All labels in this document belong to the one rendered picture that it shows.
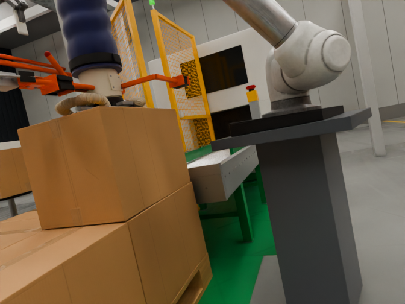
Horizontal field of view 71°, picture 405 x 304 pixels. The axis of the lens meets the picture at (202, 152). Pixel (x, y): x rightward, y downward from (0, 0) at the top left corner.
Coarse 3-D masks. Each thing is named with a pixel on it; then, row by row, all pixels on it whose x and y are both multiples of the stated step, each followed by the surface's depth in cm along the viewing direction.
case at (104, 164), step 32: (32, 128) 106; (64, 128) 101; (96, 128) 96; (128, 128) 108; (160, 128) 132; (32, 160) 108; (64, 160) 103; (96, 160) 98; (128, 160) 105; (160, 160) 126; (64, 192) 105; (96, 192) 100; (128, 192) 101; (160, 192) 122; (64, 224) 107
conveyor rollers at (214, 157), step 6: (222, 150) 316; (228, 150) 296; (204, 156) 286; (210, 156) 274; (216, 156) 262; (222, 156) 251; (228, 156) 240; (192, 162) 252; (198, 162) 240; (204, 162) 229; (210, 162) 226; (216, 162) 215
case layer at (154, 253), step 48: (192, 192) 151; (0, 240) 110; (48, 240) 95; (96, 240) 84; (144, 240) 105; (192, 240) 142; (0, 288) 63; (48, 288) 67; (96, 288) 80; (144, 288) 100
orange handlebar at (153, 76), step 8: (40, 80) 97; (48, 80) 100; (136, 80) 127; (144, 80) 126; (160, 80) 130; (168, 80) 135; (176, 80) 143; (24, 88) 96; (32, 88) 98; (40, 88) 102; (80, 88) 114; (88, 88) 118
